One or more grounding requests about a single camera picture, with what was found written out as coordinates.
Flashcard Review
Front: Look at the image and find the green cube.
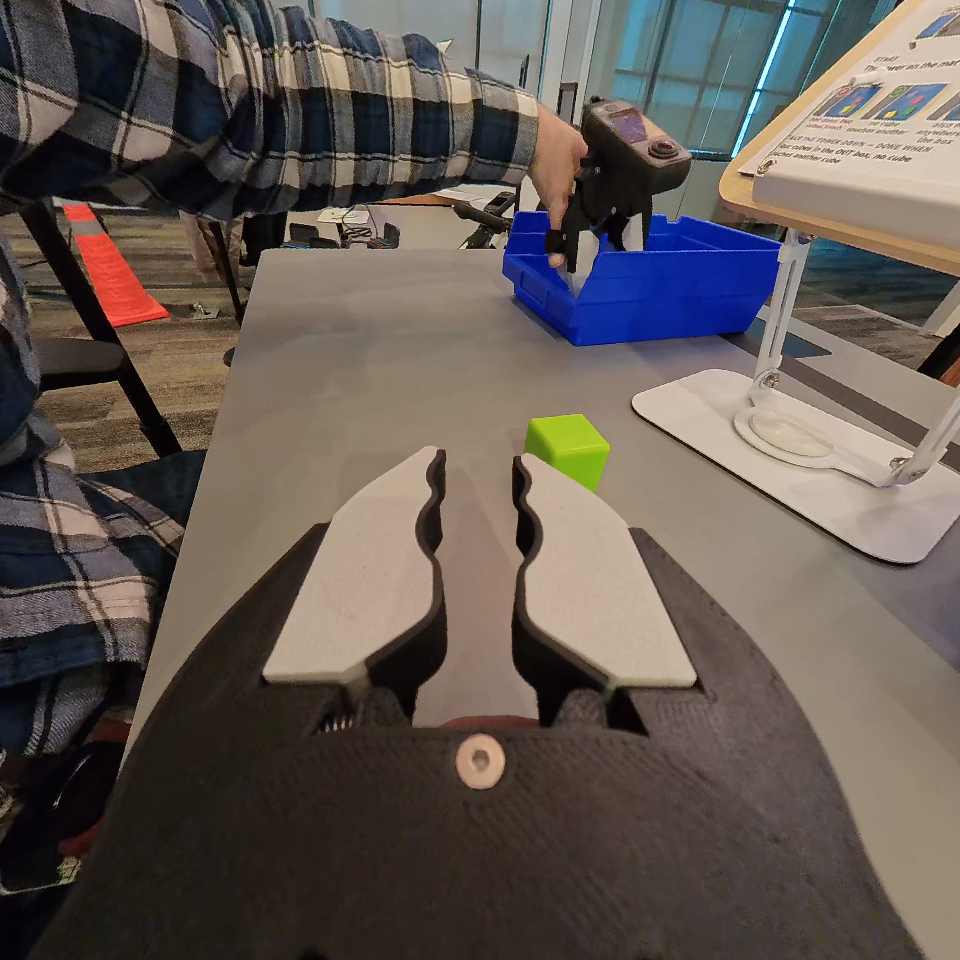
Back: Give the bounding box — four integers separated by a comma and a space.
523, 414, 612, 495

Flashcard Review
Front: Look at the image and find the white stand with wooden board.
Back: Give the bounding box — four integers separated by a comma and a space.
632, 0, 960, 565

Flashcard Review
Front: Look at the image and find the orange traffic cone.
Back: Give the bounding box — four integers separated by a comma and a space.
63, 202, 171, 328

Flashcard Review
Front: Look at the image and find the grey table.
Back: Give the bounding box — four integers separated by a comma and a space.
258, 187, 526, 255

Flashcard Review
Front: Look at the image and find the grey desk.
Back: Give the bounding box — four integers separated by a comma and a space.
123, 247, 960, 960

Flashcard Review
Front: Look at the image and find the blue plastic bin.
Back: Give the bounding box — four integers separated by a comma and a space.
502, 211, 785, 348

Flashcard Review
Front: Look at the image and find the person's plaid shirt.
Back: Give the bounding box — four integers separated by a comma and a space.
0, 0, 316, 901

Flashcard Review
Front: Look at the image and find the black and red bag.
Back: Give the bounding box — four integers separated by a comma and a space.
0, 712, 132, 897

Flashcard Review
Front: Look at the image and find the person's left hand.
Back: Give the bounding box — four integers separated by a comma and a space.
527, 101, 591, 270

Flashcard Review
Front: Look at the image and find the black chair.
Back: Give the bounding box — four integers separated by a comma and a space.
18, 196, 185, 460

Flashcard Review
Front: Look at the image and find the printed instruction sheet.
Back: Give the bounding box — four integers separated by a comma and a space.
738, 0, 960, 180

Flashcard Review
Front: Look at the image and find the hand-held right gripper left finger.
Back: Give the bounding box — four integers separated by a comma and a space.
261, 446, 450, 723

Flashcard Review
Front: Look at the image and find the black and white camera rig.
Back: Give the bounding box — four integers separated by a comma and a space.
453, 191, 519, 252

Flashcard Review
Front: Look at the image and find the person's left forearm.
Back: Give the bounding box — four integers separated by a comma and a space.
285, 15, 543, 219

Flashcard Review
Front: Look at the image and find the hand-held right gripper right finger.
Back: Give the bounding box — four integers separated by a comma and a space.
511, 453, 700, 726

